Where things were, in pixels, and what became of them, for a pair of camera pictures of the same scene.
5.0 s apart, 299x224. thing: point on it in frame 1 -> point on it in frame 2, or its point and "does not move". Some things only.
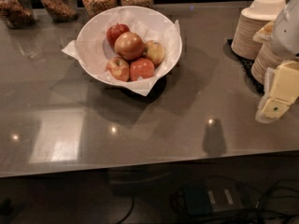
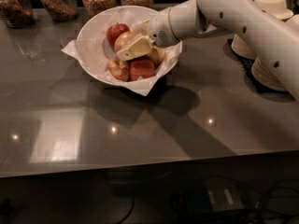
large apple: [129, 46] does not move
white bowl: [128, 46] does not move
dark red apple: [114, 31] does not move
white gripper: [287, 35] -> [159, 29]
